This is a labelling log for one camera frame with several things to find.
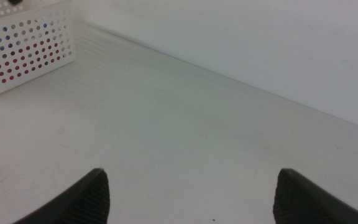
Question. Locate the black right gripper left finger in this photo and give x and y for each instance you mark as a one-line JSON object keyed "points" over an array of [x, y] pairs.
{"points": [[82, 202]]}

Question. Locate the red soda can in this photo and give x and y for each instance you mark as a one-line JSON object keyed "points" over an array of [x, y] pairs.
{"points": [[26, 60]]}

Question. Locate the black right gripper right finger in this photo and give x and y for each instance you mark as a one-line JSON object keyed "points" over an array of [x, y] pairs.
{"points": [[300, 202]]}

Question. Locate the white perforated plastic basket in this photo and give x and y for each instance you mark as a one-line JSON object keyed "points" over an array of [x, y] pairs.
{"points": [[23, 74]]}

